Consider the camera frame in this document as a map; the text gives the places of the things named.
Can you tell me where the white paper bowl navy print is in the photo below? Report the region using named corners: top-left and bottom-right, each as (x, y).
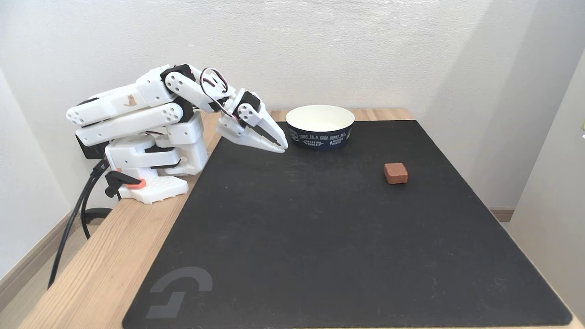
top-left (285, 105), bottom-right (356, 151)

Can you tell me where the brown toy brick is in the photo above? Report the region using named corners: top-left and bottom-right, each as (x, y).
top-left (383, 162), bottom-right (409, 185)

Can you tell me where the black clamp orange pad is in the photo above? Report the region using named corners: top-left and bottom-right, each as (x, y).
top-left (105, 169), bottom-right (147, 201)

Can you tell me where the black desk mat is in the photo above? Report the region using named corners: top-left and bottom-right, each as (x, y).
top-left (122, 120), bottom-right (573, 329)

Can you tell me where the black power adapter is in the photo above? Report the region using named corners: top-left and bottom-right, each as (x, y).
top-left (75, 134), bottom-right (109, 160)

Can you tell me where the wooden baseboard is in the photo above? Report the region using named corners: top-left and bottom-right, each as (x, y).
top-left (0, 209), bottom-right (81, 312)

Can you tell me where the red white black servo wire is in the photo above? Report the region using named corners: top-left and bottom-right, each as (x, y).
top-left (199, 67), bottom-right (240, 123)

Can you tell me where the thin black looped cable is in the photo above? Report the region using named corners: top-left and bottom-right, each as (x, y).
top-left (80, 180), bottom-right (113, 240)

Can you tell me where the thick black cable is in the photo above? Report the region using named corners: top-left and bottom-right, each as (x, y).
top-left (47, 159), bottom-right (110, 289)

